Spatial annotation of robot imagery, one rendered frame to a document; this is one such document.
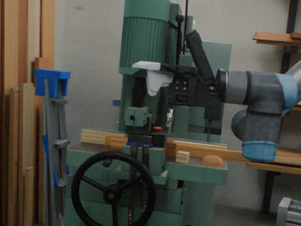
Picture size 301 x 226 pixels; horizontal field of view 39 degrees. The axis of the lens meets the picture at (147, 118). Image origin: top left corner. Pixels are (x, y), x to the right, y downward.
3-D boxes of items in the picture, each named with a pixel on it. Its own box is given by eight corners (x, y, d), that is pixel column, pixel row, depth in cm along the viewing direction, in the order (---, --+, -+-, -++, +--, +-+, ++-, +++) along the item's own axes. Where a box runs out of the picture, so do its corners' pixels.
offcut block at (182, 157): (175, 162, 156) (176, 152, 155) (178, 160, 160) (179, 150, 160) (186, 164, 155) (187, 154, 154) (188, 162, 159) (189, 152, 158)
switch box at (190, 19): (176, 50, 193) (179, 14, 191) (177, 51, 203) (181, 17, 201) (189, 51, 192) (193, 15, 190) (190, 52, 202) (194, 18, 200)
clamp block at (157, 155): (119, 170, 148) (121, 145, 147) (126, 162, 161) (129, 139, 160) (161, 176, 146) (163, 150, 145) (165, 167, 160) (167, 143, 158)
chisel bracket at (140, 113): (124, 128, 168) (126, 107, 167) (130, 124, 182) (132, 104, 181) (142, 131, 167) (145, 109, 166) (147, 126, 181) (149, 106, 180)
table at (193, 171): (56, 170, 152) (57, 154, 151) (81, 154, 182) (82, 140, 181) (227, 193, 144) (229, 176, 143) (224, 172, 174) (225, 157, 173)
